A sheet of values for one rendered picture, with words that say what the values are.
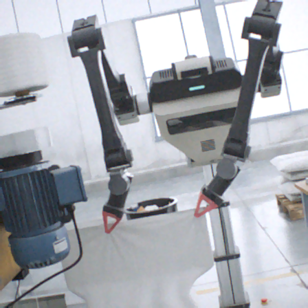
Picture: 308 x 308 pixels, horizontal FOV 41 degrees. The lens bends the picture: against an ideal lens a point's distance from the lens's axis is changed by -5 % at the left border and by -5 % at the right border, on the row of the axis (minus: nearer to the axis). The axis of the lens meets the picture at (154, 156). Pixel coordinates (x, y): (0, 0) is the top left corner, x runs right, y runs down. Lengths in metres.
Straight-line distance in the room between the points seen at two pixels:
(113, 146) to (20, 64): 0.38
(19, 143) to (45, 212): 0.18
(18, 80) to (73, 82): 8.46
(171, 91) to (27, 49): 0.73
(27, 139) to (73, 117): 8.59
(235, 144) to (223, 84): 0.47
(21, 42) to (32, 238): 0.51
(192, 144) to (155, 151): 7.58
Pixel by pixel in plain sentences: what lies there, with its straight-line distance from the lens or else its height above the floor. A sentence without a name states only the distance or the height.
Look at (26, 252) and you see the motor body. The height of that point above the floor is 1.13.
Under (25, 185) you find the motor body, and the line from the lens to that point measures 1.03.
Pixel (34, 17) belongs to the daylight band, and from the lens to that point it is 10.09.
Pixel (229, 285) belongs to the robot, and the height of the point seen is 0.54.
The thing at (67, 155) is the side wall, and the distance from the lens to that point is 9.67.
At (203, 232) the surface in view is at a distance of 1.39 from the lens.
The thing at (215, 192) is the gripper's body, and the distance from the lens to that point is 1.33.
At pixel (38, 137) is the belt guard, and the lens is 1.02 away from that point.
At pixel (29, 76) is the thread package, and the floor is 1.56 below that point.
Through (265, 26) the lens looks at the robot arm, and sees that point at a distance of 1.26.
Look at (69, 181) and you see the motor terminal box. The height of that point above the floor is 1.27.
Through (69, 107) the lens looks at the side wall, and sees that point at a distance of 9.62.
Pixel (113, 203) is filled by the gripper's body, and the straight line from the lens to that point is 1.35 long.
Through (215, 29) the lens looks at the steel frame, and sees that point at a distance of 9.10.
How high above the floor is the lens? 1.39
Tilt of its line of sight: 5 degrees down
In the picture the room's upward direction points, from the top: 11 degrees counter-clockwise
